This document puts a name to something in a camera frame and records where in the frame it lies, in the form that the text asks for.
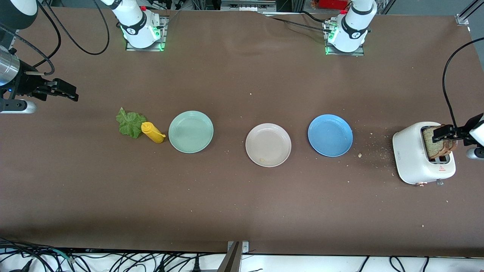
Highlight small metal table bracket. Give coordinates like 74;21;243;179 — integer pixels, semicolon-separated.
227;241;249;254

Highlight black cable on table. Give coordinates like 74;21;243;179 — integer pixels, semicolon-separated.
259;11;335;34

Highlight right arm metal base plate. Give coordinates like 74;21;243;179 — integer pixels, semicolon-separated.
126;15;167;52

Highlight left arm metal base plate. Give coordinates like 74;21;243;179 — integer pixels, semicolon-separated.
323;21;365;57

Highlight green lettuce leaf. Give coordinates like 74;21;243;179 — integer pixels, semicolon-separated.
116;107;148;139

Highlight white toaster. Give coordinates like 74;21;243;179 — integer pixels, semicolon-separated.
392;121;456;187

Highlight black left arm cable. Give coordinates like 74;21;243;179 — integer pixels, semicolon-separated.
442;37;484;129

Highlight beige plate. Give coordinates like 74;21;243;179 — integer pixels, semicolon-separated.
245;123;292;168

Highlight yellow mustard squeeze bottle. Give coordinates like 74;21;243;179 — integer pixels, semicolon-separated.
141;122;166;144

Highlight blue plate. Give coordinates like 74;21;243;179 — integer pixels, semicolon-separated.
307;114;354;158

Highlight dark metal bar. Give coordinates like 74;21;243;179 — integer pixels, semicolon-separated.
216;242;241;272

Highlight brown bread slice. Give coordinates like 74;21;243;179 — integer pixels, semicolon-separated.
422;127;450;159
441;124;458;156

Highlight pale green plate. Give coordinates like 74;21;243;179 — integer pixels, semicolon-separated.
168;110;214;154

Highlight red box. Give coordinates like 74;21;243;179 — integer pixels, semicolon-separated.
311;0;350;11

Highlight aluminium frame post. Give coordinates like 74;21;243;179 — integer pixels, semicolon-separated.
456;0;484;26

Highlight tangled black floor cables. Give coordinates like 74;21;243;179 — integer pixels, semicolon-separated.
0;237;212;272

